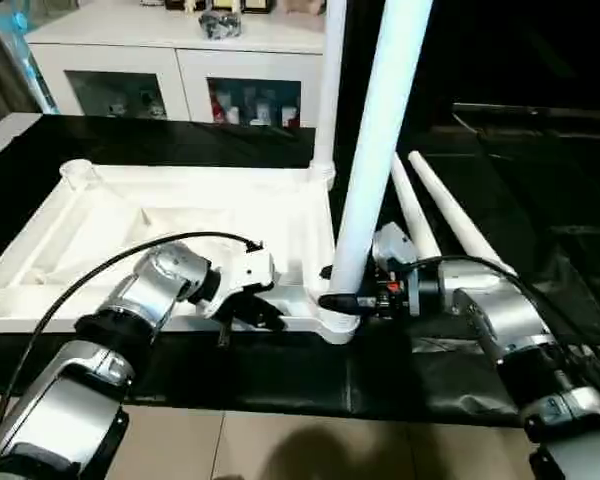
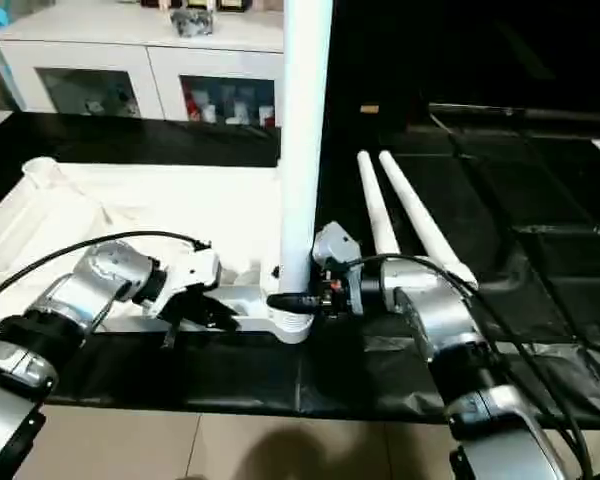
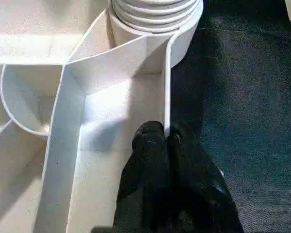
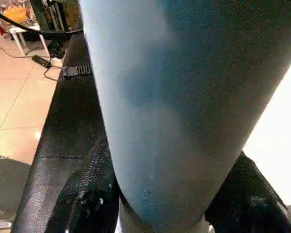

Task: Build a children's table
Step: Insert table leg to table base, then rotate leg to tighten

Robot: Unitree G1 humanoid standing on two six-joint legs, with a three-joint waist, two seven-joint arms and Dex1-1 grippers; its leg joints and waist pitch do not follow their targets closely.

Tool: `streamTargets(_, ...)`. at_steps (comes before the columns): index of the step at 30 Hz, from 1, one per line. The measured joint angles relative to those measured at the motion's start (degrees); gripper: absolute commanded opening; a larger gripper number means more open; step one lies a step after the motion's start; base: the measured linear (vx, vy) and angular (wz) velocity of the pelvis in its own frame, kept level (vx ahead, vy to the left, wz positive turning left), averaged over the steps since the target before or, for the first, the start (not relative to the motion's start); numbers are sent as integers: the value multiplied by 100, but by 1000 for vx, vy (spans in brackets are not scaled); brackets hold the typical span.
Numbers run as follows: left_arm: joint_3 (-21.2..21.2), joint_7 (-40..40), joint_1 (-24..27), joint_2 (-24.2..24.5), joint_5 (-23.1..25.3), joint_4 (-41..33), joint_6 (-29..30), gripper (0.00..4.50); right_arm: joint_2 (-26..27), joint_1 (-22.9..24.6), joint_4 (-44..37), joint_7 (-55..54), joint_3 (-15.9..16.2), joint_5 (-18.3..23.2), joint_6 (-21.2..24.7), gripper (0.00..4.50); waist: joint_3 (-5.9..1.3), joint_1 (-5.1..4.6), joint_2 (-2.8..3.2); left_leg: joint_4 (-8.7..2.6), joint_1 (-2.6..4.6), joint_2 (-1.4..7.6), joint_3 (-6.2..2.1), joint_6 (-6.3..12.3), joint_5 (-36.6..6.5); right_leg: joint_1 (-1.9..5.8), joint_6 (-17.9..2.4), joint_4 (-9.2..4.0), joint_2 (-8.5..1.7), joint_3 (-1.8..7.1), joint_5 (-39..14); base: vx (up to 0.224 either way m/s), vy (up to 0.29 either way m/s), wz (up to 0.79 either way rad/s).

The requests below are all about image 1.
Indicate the white plastic table leg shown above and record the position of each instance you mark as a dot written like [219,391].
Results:
[455,215]
[380,130]
[412,215]
[328,80]

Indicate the white plastic children's table top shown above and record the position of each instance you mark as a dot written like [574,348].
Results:
[130,215]

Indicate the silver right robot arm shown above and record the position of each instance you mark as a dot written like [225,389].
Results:
[520,340]

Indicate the black work mat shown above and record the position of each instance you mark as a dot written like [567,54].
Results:
[280,370]

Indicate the black metal bar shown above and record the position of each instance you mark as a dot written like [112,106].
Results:
[540,108]

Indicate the white glass-door cabinet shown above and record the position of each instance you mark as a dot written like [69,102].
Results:
[180,50]

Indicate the dark object on cabinet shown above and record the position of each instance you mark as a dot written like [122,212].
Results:
[220,22]

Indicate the grey curtain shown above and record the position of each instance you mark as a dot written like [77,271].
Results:
[0,70]

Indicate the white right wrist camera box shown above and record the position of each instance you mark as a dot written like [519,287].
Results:
[392,245]

